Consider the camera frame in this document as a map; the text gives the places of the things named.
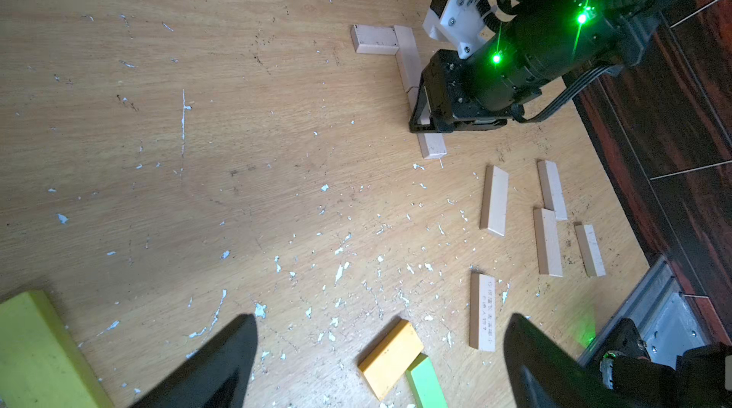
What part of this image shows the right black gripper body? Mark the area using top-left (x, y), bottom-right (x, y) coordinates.
top-left (409, 50), bottom-right (549, 133)

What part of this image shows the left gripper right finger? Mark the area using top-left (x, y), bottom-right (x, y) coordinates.
top-left (503, 314), bottom-right (628, 407)

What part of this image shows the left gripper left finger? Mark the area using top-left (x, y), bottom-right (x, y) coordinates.
top-left (134, 315), bottom-right (257, 407)

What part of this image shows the natural wood block neck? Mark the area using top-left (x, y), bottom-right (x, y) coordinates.
top-left (394, 25), bottom-right (423, 93)
top-left (407, 88), bottom-right (447, 159)

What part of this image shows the natural wood block neck top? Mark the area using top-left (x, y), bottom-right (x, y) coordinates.
top-left (394, 25), bottom-right (423, 93)

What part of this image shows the short natural wood block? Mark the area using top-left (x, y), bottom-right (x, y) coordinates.
top-left (351, 25), bottom-right (400, 55)

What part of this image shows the natural wood block diagonal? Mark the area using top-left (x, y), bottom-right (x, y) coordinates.
top-left (480, 165), bottom-right (509, 238)

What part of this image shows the natural wood block body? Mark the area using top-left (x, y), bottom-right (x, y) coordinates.
top-left (534, 208), bottom-right (563, 278)

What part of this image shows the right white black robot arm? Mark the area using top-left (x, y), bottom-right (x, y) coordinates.
top-left (409, 0), bottom-right (679, 135)

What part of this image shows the natural wood block printed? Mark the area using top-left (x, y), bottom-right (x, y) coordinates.
top-left (469, 273), bottom-right (497, 352)

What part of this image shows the light green block centre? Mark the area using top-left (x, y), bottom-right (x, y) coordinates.
top-left (406, 353), bottom-right (448, 408)

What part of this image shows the short yellow block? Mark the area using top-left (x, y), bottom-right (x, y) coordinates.
top-left (358, 320), bottom-right (424, 402)

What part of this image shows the yellow block upper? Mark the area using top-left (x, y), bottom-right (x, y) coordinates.
top-left (1, 291), bottom-right (114, 407)

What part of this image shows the aluminium front rail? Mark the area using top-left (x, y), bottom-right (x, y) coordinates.
top-left (579, 255), bottom-right (716, 367)

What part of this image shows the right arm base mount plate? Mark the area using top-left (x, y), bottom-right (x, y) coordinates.
top-left (594, 318), bottom-right (732, 408)

